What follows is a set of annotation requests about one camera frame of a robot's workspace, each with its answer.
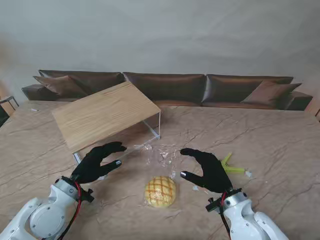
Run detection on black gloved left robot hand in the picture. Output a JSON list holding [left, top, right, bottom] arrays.
[[71, 141, 128, 185]]

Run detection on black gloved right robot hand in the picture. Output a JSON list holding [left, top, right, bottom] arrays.
[[179, 147, 235, 194]]

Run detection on green plastic sealing clip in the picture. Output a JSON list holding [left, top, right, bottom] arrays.
[[219, 152, 246, 175]]

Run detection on clear plastic bread bag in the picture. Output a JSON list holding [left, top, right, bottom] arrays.
[[133, 143, 184, 208]]

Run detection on yellow melon pan bread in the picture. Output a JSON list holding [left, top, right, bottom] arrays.
[[144, 175, 178, 208]]

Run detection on wooden shelf riser white legs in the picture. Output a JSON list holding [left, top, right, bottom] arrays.
[[51, 80, 162, 181]]

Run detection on brown sofa cushion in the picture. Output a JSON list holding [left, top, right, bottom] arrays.
[[240, 80, 303, 105], [33, 75, 87, 97]]

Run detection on brown leather sofa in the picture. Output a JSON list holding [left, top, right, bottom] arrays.
[[21, 69, 314, 111]]

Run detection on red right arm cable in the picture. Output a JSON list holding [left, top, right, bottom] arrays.
[[219, 191, 230, 226]]

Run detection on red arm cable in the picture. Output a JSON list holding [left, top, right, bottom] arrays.
[[219, 191, 230, 226], [67, 181, 85, 233]]

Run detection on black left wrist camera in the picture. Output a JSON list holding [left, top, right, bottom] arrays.
[[79, 188, 95, 204]]

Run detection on red left arm cable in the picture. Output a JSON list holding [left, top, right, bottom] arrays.
[[67, 181, 85, 233]]

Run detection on black frame side table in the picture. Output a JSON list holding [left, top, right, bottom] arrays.
[[0, 95, 20, 128]]

